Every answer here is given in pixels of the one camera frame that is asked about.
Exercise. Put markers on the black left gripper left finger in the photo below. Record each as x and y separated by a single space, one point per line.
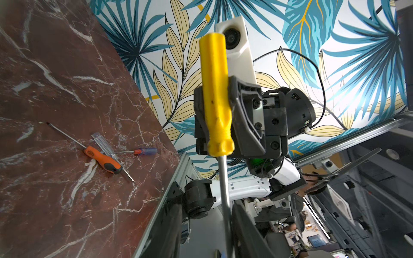
167 240

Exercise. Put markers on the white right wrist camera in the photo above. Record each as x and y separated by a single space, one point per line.
239 57

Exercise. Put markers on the clear-handled small screwdriver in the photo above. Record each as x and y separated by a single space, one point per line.
104 145

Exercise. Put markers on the small red-blue precision screwdriver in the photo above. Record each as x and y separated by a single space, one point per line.
140 151

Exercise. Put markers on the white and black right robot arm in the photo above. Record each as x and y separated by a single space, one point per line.
274 178

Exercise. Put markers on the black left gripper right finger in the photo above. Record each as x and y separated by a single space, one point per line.
247 240

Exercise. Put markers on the small yellow screwdriver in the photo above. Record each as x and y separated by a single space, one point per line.
218 117

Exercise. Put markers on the orange precision screwdriver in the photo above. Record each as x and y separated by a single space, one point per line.
109 164

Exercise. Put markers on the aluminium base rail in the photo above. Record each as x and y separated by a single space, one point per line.
175 189

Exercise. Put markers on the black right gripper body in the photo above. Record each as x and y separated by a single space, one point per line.
259 126

